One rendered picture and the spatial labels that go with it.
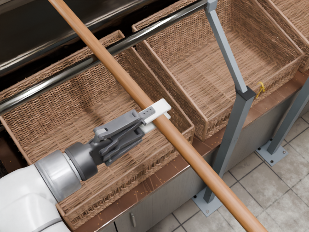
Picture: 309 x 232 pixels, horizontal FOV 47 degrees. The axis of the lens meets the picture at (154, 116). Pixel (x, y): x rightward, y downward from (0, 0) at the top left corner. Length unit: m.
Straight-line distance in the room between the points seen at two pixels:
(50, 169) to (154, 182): 0.72
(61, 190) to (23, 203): 0.07
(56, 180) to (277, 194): 1.55
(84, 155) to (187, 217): 1.29
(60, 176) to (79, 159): 0.05
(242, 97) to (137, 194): 0.53
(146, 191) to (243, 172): 0.85
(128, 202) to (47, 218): 0.69
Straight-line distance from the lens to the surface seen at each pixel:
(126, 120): 0.71
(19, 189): 0.69
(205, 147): 1.44
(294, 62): 1.60
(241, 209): 0.69
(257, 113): 1.57
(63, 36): 1.31
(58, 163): 0.70
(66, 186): 0.70
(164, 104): 0.77
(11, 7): 1.20
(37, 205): 0.68
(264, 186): 2.07
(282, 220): 2.03
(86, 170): 0.71
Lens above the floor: 1.84
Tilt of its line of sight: 57 degrees down
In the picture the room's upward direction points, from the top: straight up
